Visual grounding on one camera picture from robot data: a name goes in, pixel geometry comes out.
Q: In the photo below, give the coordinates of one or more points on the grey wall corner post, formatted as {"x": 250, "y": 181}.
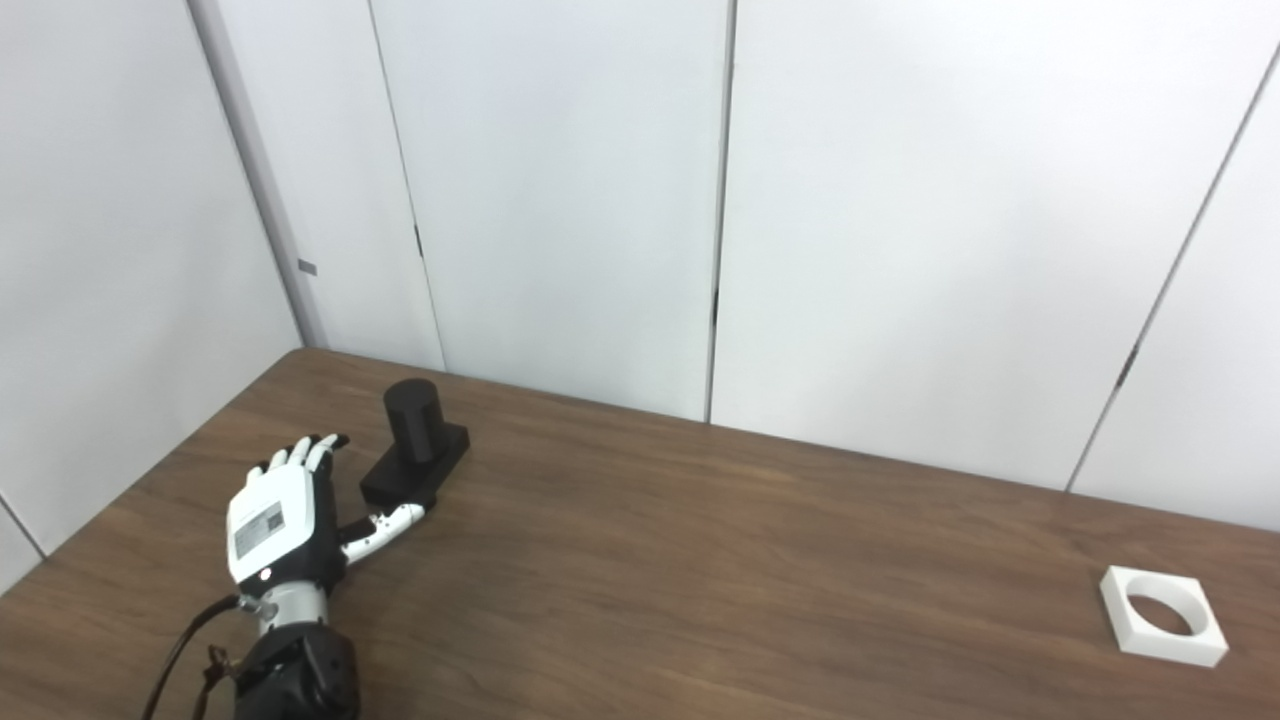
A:
{"x": 260, "y": 170}

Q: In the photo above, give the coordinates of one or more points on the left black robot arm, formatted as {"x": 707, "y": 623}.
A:
{"x": 300, "y": 670}

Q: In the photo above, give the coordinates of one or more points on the black peg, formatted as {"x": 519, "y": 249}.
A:
{"x": 412, "y": 430}

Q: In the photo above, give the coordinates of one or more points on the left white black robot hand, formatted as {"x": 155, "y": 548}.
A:
{"x": 275, "y": 520}

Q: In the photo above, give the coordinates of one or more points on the white square piece with hole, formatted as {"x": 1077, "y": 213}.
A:
{"x": 1165, "y": 648}

